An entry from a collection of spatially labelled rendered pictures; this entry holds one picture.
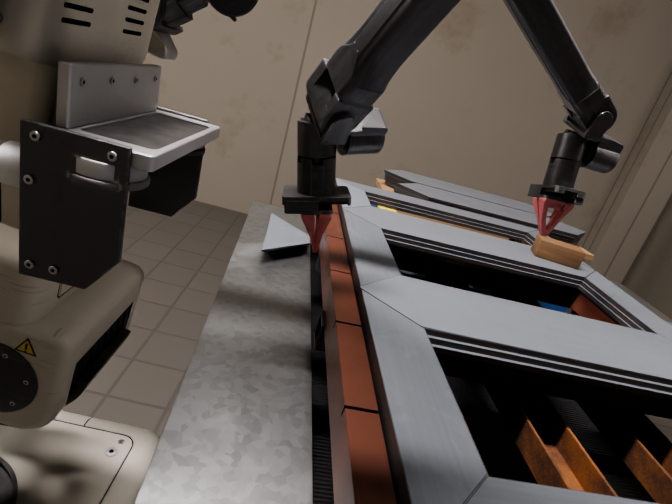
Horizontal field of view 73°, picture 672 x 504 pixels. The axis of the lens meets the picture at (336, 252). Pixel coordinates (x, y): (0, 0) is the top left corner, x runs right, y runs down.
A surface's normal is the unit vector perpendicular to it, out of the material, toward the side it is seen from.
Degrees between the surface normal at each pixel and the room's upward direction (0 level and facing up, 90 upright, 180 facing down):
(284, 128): 90
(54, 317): 8
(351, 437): 0
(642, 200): 90
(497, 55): 90
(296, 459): 0
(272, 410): 0
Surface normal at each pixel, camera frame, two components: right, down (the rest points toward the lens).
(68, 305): 0.40, -0.85
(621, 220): -0.02, 0.37
